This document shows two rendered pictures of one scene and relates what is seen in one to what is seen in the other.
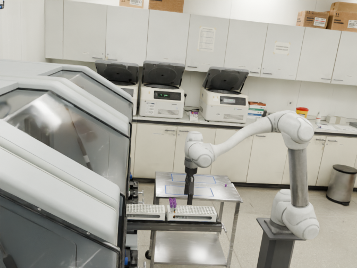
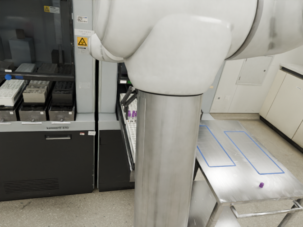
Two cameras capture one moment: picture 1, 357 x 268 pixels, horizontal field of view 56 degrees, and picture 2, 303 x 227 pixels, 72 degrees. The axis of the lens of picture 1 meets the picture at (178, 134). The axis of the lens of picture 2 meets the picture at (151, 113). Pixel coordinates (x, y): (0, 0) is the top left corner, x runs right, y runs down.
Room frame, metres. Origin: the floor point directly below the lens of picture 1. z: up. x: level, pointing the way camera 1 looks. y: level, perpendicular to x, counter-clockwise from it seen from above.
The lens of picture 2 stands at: (1.76, -0.97, 1.47)
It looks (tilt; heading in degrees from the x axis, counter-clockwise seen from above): 29 degrees down; 80
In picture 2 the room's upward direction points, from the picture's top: 9 degrees clockwise
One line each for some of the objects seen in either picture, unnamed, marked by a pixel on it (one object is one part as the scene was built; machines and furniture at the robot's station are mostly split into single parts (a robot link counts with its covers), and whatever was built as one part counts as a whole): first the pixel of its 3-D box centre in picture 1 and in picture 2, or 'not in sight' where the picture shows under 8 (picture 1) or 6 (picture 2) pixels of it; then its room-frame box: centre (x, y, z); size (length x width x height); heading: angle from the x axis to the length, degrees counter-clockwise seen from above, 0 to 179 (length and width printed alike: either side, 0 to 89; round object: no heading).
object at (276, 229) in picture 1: (280, 222); not in sight; (2.08, -0.75, 0.73); 0.22 x 0.18 x 0.06; 8
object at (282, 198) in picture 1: (285, 206); not in sight; (2.05, -0.76, 0.87); 0.18 x 0.16 x 0.22; 14
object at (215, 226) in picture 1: (168, 221); (133, 131); (1.85, 0.01, 0.78); 0.73 x 0.14 x 0.09; 98
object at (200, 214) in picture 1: (190, 214); (139, 138); (1.87, -0.13, 0.83); 0.30 x 0.10 x 0.06; 98
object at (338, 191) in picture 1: (341, 183); not in sight; (4.23, -2.25, 0.23); 0.38 x 0.31 x 0.46; 8
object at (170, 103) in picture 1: (161, 88); not in sight; (4.44, 0.28, 1.24); 0.62 x 0.56 x 0.69; 8
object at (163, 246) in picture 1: (189, 232); (211, 202); (2.37, -0.17, 0.41); 0.67 x 0.46 x 0.82; 96
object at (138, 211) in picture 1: (139, 212); (130, 108); (1.83, 0.18, 0.83); 0.30 x 0.10 x 0.06; 98
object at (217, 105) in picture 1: (224, 92); not in sight; (4.56, -0.56, 1.25); 0.62 x 0.56 x 0.69; 8
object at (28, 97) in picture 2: not in sight; (34, 97); (1.26, 0.20, 0.85); 0.12 x 0.02 x 0.06; 9
